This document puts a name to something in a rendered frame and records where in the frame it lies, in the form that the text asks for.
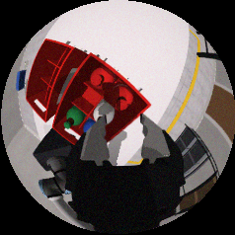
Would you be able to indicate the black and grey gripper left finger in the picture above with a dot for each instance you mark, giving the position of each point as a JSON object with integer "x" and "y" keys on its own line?
{"x": 90, "y": 150}

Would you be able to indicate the red crate with dividers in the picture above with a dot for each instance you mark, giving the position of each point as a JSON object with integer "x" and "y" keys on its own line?
{"x": 85, "y": 98}
{"x": 45, "y": 64}

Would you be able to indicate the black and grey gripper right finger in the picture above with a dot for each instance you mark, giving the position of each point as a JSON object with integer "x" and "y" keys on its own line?
{"x": 160, "y": 148}

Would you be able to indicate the green bottle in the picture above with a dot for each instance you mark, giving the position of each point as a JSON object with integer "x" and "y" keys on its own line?
{"x": 74, "y": 117}

